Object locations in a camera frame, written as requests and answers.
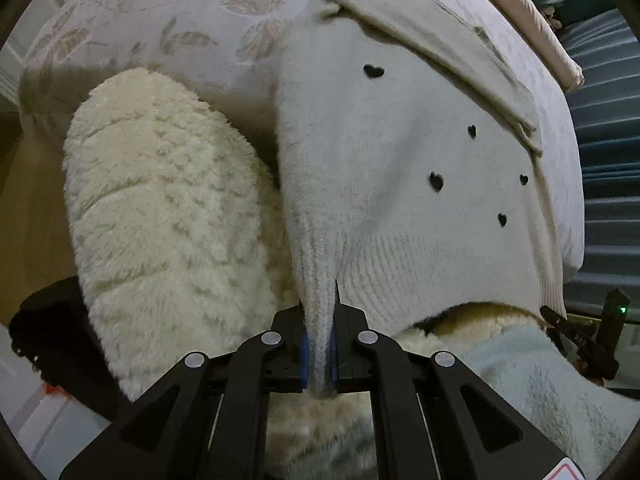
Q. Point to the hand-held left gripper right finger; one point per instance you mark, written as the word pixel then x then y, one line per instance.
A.
pixel 334 360

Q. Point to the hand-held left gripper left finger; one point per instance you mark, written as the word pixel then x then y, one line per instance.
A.
pixel 303 360

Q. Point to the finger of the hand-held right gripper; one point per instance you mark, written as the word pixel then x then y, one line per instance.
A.
pixel 585 345

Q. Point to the white sweater with black hearts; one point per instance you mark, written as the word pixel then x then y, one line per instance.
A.
pixel 400 160

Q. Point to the light blue fluffy cloth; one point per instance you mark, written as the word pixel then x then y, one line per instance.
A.
pixel 525 395

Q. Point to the blue-grey pleated curtain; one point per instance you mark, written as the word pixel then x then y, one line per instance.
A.
pixel 610 160

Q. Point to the cream fluffy fleece garment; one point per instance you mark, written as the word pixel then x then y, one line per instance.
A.
pixel 165 220

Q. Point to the black object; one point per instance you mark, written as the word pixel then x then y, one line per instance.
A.
pixel 55 340

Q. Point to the pink duvet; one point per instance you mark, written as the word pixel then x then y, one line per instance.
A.
pixel 530 25

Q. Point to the small plush toy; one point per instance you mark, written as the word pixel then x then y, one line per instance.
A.
pixel 550 12

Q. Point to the floral bed blanket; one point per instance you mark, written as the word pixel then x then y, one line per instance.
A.
pixel 200 0

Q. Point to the white panelled wardrobe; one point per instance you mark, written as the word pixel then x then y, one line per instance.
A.
pixel 20 55

